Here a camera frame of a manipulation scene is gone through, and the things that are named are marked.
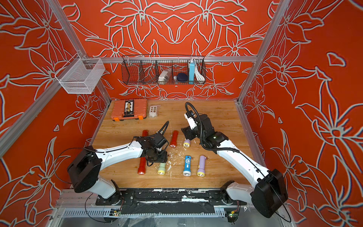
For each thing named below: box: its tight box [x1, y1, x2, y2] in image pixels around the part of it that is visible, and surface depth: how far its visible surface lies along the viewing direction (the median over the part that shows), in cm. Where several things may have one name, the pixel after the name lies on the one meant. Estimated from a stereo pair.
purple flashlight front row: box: [197, 155, 207, 177], surface depth 83 cm
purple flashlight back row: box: [182, 139, 191, 149], surface depth 92 cm
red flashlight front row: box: [137, 157, 147, 175], surface depth 83 cm
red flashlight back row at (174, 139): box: [169, 130, 179, 149], surface depth 97 cm
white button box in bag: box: [148, 105, 158, 118], surface depth 109 cm
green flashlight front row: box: [157, 162, 166, 175], surface depth 81 cm
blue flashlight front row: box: [182, 155, 192, 177], surface depth 83 cm
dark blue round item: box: [176, 72, 189, 82], surface depth 97 cm
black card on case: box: [123, 99, 135, 118], surface depth 108 cm
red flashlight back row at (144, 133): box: [141, 129, 149, 137], surface depth 100 cm
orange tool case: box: [111, 98, 148, 122], surface depth 109 cm
